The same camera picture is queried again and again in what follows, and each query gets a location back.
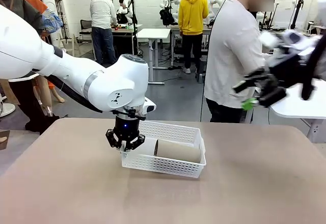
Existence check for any person in white shirt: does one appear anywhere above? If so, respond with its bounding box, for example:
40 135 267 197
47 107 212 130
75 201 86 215
89 0 118 66

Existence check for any person in dark green jacket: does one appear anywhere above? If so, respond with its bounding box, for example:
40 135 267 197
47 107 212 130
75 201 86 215
0 0 61 135

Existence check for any light wooden frame stand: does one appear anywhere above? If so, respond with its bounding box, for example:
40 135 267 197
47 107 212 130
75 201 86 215
57 33 82 57

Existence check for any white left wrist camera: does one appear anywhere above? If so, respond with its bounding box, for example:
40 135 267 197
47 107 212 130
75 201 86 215
142 97 156 115

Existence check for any thin black hanging cable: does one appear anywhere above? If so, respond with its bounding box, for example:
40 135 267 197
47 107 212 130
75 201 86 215
200 0 239 122

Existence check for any white side table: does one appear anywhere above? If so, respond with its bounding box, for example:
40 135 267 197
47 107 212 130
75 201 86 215
269 78 326 143

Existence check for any figure in orange blue clothes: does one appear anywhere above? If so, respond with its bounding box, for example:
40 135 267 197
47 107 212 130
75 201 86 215
11 0 66 118

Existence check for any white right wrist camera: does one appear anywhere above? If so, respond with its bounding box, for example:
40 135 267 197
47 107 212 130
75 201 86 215
259 29 306 57

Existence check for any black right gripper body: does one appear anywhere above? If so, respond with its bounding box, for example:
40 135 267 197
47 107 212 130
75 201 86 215
259 53 310 107

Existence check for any brown cardboard tube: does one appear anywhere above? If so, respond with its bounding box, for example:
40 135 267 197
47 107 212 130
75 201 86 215
153 139 202 163

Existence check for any white standing desk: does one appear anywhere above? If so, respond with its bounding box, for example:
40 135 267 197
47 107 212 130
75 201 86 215
137 28 171 85

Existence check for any black backpack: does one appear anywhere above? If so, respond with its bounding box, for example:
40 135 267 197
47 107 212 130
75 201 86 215
159 9 176 26

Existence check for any black mesh chair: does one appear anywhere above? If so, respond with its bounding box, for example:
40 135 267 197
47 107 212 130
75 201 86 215
79 19 93 41

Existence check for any person in white sweater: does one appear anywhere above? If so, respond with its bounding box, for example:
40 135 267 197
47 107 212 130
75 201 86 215
203 0 286 123

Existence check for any white round stand base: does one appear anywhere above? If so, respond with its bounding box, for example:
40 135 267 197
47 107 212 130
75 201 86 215
0 91 16 118

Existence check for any white perforated plastic basket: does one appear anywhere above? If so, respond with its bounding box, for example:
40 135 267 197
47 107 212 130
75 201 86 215
120 120 207 179

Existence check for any person in yellow hoodie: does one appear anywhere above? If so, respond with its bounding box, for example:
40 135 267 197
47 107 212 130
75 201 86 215
177 0 209 74

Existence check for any background workbench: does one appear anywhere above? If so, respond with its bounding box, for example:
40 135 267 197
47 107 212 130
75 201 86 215
111 24 143 66

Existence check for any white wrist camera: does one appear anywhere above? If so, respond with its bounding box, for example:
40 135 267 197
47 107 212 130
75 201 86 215
259 29 306 57
142 97 156 115

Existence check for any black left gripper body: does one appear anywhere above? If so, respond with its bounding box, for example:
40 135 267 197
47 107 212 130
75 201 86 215
114 114 141 143

